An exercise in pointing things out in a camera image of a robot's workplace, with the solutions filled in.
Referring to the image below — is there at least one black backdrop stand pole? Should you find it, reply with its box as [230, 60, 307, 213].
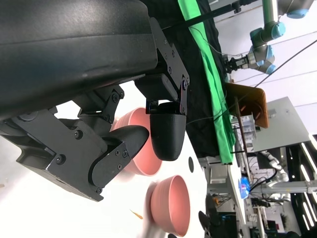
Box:
[162, 0, 242, 30]

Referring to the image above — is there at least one orange scrap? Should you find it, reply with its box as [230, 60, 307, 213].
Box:
[130, 209, 144, 220]

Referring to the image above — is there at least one green backdrop cloth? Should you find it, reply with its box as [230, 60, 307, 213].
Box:
[177, 0, 236, 166]

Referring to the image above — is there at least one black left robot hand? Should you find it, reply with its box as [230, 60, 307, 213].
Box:
[0, 0, 191, 203]

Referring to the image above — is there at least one grey teal-jointed robot arm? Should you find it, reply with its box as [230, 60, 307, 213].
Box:
[278, 0, 317, 19]
[222, 0, 287, 75]

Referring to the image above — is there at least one pink plastic bowl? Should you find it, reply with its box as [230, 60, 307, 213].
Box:
[146, 175, 191, 238]
[110, 107, 164, 177]

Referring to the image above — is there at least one brown wooden chair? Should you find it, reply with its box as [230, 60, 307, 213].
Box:
[225, 83, 269, 129]

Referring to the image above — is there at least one blue small item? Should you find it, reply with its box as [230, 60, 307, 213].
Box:
[239, 177, 251, 199]

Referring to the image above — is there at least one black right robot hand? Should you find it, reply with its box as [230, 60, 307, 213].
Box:
[198, 210, 211, 233]

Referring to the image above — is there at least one light grey panel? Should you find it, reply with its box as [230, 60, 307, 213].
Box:
[252, 96, 313, 153]

